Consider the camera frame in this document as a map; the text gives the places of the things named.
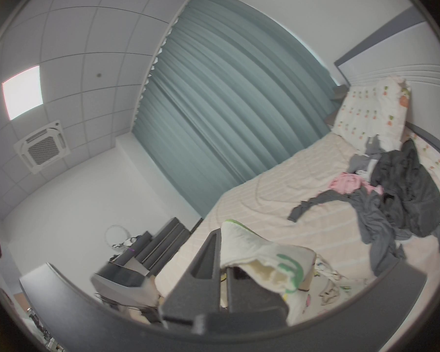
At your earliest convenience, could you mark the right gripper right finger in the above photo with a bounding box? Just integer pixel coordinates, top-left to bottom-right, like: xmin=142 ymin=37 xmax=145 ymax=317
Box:
xmin=227 ymin=265 xmax=290 ymax=313

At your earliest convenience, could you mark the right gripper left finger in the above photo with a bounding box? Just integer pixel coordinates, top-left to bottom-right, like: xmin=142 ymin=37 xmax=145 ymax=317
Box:
xmin=159 ymin=229 xmax=221 ymax=317

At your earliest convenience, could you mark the white printed garment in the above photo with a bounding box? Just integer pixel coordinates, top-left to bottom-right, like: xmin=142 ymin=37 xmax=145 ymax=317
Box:
xmin=219 ymin=219 xmax=375 ymax=326

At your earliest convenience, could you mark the bed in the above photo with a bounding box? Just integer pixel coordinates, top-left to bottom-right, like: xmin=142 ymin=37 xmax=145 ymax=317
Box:
xmin=154 ymin=4 xmax=440 ymax=330

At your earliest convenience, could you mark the dark grey garment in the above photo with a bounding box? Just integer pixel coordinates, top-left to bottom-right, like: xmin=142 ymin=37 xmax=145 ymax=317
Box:
xmin=287 ymin=187 xmax=440 ymax=278

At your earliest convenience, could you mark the pink garment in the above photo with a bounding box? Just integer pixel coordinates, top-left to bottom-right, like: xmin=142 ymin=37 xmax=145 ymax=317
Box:
xmin=329 ymin=172 xmax=385 ymax=198

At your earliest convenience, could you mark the light grey garment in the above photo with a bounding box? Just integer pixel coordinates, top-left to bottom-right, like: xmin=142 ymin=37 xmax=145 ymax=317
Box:
xmin=348 ymin=135 xmax=390 ymax=178

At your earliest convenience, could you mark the blue-green curtain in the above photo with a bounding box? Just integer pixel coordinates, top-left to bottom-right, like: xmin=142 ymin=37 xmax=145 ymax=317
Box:
xmin=131 ymin=0 xmax=348 ymax=220

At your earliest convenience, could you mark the black garment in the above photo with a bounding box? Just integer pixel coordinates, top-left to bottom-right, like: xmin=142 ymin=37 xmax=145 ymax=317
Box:
xmin=370 ymin=138 xmax=440 ymax=238

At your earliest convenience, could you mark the ceiling air conditioner vent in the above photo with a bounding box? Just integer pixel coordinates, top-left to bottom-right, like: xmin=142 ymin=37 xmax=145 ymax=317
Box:
xmin=13 ymin=120 xmax=71 ymax=175

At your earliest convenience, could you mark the grey bedside table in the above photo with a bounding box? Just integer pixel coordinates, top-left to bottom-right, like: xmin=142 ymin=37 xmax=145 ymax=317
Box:
xmin=324 ymin=84 xmax=350 ymax=128

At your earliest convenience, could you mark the square ceiling light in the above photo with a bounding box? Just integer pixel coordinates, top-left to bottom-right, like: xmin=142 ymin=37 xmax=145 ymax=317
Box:
xmin=1 ymin=65 xmax=45 ymax=120

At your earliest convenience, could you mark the white ring lamp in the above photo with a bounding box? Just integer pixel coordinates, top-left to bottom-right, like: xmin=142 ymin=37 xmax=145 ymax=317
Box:
xmin=104 ymin=225 xmax=128 ymax=251

